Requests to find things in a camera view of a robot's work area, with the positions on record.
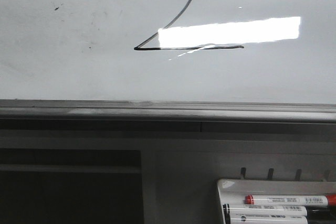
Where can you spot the white whiteboard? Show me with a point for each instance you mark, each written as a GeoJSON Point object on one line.
{"type": "Point", "coordinates": [279, 51]}

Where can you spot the black-capped whiteboard marker upper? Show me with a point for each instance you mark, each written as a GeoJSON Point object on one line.
{"type": "Point", "coordinates": [265, 210]}

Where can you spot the black-capped whiteboard marker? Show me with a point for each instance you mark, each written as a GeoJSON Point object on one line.
{"type": "Point", "coordinates": [265, 210]}
{"type": "Point", "coordinates": [251, 219]}

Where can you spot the black-capped whiteboard marker lower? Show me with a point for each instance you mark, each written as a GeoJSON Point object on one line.
{"type": "Point", "coordinates": [251, 219]}

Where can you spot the red-capped whiteboard marker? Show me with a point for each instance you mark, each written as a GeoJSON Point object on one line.
{"type": "Point", "coordinates": [299, 200]}

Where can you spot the white marker tray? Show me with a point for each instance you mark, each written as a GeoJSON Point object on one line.
{"type": "Point", "coordinates": [233, 191]}

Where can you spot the grey whiteboard ledge rail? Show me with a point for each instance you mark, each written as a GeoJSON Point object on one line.
{"type": "Point", "coordinates": [218, 112]}

